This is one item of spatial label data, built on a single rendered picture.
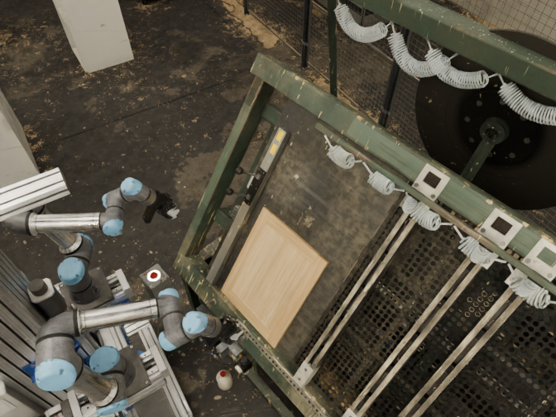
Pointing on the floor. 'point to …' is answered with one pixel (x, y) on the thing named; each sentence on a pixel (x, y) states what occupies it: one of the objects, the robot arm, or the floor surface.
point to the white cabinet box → (95, 32)
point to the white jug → (224, 380)
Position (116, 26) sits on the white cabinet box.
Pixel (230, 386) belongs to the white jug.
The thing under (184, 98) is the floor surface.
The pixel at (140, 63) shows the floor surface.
